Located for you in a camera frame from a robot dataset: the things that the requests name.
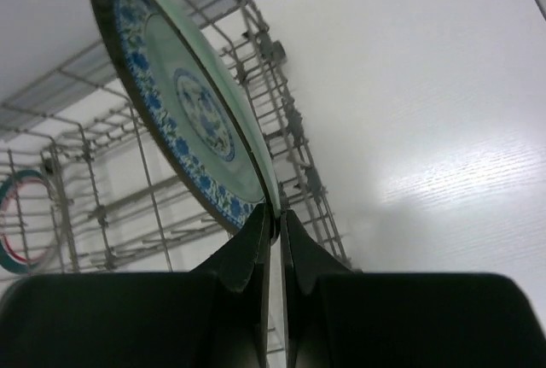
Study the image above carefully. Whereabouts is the grey wire dish rack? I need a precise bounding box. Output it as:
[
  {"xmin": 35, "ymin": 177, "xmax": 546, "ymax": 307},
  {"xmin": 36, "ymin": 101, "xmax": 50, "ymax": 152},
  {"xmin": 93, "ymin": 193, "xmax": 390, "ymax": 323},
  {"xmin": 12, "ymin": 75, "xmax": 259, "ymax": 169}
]
[{"xmin": 1, "ymin": 0, "xmax": 350, "ymax": 272}]

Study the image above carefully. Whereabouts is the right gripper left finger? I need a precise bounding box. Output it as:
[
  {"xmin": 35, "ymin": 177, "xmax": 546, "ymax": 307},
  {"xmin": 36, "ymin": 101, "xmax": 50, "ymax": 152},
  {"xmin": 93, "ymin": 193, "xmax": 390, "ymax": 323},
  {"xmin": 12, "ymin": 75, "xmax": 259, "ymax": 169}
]
[{"xmin": 1, "ymin": 204, "xmax": 271, "ymax": 367}]

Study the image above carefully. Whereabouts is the near green red rimmed plate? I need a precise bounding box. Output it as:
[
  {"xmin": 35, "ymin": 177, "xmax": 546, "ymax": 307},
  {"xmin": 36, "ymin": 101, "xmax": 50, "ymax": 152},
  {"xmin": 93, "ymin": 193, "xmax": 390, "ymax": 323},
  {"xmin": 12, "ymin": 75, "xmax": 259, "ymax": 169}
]
[{"xmin": 1, "ymin": 169, "xmax": 61, "ymax": 275}]

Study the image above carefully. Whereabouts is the green blue floral plate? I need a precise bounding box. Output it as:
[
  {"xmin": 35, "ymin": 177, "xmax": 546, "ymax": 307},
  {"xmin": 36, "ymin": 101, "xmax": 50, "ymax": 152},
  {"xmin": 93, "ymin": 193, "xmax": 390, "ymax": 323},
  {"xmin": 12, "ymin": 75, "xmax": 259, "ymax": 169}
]
[{"xmin": 90, "ymin": 0, "xmax": 282, "ymax": 232}]

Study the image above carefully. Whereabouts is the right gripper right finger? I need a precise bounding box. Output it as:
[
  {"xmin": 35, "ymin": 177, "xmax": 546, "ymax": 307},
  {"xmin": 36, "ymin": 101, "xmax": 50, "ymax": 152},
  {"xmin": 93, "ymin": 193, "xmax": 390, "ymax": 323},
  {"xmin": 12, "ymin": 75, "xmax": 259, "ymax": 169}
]
[{"xmin": 279, "ymin": 211, "xmax": 545, "ymax": 367}]

